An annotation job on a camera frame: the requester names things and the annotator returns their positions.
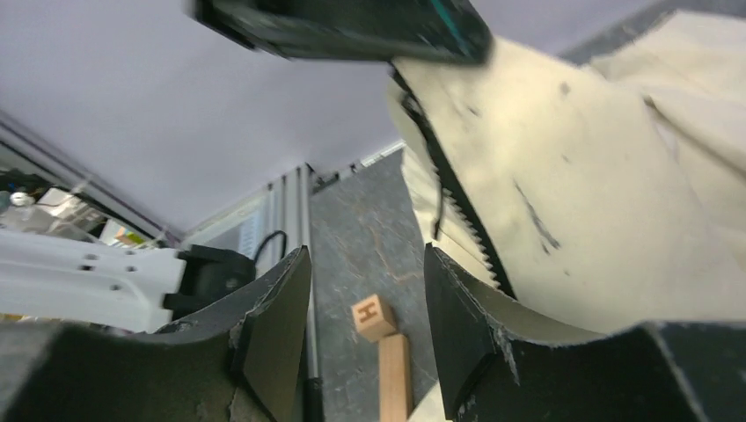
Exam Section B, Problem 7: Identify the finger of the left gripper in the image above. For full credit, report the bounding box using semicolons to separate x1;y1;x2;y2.
192;0;493;64

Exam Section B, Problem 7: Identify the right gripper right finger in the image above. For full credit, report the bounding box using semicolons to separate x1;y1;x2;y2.
424;246;745;421

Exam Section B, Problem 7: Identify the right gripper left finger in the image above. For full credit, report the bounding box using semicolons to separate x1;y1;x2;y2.
1;247;311;421

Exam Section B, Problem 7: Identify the cream zip-up jacket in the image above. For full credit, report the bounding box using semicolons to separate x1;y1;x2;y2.
387;10;746;422

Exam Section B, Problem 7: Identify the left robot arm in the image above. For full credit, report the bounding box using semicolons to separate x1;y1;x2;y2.
1;1;493;332

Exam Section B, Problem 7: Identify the wooden letter cube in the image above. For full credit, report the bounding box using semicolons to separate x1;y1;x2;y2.
351;294;399;343

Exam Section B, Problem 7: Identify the wooden rectangular block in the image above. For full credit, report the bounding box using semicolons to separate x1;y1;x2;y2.
378;333;413;422

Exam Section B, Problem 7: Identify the aluminium frame rail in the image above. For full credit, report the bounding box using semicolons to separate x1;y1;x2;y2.
254;164;312;268

